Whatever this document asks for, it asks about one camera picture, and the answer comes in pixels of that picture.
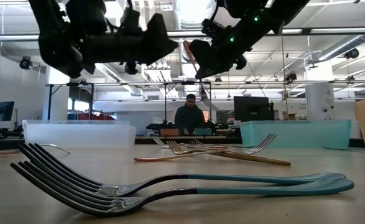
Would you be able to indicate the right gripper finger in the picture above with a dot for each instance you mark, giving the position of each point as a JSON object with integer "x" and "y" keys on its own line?
{"x": 213, "y": 59}

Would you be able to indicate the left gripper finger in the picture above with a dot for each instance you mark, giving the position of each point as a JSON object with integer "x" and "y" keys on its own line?
{"x": 151, "y": 34}
{"x": 145, "y": 54}

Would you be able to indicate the rose gold fork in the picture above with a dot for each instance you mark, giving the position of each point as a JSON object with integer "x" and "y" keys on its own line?
{"x": 169, "y": 157}

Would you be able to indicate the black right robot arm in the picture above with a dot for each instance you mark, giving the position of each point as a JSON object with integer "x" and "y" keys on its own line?
{"x": 288, "y": 9}

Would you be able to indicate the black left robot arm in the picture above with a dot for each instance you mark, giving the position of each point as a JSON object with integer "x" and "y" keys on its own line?
{"x": 61, "y": 46}

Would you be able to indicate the white ceiling pipes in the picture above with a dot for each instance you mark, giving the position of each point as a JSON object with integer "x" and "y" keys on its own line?
{"x": 157, "y": 71}

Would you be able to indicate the black computer monitor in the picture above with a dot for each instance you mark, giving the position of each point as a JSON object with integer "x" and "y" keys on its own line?
{"x": 252, "y": 109}

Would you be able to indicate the black ceiling spotlight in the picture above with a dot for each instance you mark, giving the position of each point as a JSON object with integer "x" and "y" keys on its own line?
{"x": 25, "y": 62}
{"x": 291, "y": 77}
{"x": 352, "y": 53}

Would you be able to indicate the person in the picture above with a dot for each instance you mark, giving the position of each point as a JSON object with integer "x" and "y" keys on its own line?
{"x": 189, "y": 119}

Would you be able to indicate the white round column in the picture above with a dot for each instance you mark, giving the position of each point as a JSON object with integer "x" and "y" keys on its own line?
{"x": 320, "y": 105}
{"x": 58, "y": 102}

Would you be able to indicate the teal background box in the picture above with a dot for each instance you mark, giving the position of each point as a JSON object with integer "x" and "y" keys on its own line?
{"x": 203, "y": 132}

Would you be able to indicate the orange background box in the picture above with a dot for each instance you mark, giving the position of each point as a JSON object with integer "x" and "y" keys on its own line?
{"x": 169, "y": 132}

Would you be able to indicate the clear plastic bin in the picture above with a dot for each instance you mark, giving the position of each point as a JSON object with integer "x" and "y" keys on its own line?
{"x": 76, "y": 133}

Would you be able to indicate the teal-green plastic bin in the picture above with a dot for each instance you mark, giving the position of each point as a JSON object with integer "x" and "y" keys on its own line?
{"x": 294, "y": 133}

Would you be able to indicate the dark screen with stand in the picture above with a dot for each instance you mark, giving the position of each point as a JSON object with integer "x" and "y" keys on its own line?
{"x": 3, "y": 110}

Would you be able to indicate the silver ribbed ceiling duct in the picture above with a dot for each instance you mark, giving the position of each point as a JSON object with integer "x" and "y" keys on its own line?
{"x": 191, "y": 9}

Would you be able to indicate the black background rig frame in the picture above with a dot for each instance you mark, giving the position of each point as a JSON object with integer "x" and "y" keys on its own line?
{"x": 165, "y": 102}

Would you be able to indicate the black ceiling light rail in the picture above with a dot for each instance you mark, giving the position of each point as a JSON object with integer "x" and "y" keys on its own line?
{"x": 325, "y": 31}

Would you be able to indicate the silver slanted ceiling duct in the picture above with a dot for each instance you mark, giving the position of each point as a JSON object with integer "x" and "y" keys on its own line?
{"x": 340, "y": 49}

